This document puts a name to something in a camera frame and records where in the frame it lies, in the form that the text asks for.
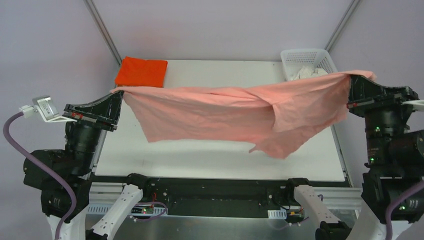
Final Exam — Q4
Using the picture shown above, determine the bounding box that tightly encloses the corner frame post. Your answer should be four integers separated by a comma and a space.
83, 0, 122, 66
324, 0, 362, 52

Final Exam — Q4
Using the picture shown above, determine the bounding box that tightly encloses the right white cable duct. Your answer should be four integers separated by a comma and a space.
267, 209, 287, 220

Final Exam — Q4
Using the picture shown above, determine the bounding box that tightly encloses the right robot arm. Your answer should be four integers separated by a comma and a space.
283, 75, 424, 240

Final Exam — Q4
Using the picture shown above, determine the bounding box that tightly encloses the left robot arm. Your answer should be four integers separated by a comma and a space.
23, 90, 150, 240

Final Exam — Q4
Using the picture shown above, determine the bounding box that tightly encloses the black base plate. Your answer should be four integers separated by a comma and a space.
92, 175, 352, 220

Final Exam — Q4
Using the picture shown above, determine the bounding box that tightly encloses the white crumpled t-shirt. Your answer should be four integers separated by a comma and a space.
290, 66, 329, 81

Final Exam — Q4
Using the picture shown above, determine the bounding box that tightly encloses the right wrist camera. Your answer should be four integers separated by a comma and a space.
402, 99, 424, 112

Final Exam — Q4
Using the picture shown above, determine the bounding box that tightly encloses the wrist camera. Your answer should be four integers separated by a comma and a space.
402, 99, 424, 112
19, 95, 76, 123

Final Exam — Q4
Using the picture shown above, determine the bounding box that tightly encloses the white cable duct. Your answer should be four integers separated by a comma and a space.
267, 209, 287, 220
88, 203, 168, 217

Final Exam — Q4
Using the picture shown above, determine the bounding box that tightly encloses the pink t-shirt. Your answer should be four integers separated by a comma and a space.
120, 70, 376, 159

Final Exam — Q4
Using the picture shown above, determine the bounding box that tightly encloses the left corner frame post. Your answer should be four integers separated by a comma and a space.
83, 0, 122, 66

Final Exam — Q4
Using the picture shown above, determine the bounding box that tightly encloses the aluminium rail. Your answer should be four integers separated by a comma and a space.
89, 182, 363, 210

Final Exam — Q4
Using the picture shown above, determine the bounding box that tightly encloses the white plastic basket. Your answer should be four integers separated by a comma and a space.
280, 48, 338, 81

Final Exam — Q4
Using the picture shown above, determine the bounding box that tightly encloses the right corner frame post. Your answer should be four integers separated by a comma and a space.
324, 0, 362, 52

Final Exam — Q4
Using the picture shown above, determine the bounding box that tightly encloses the left white cable duct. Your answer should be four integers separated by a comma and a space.
88, 203, 168, 217

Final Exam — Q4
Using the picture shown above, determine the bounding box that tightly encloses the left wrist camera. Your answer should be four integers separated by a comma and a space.
19, 95, 76, 123

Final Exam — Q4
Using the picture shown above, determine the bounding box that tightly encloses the orange folded t-shirt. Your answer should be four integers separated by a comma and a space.
114, 56, 168, 88

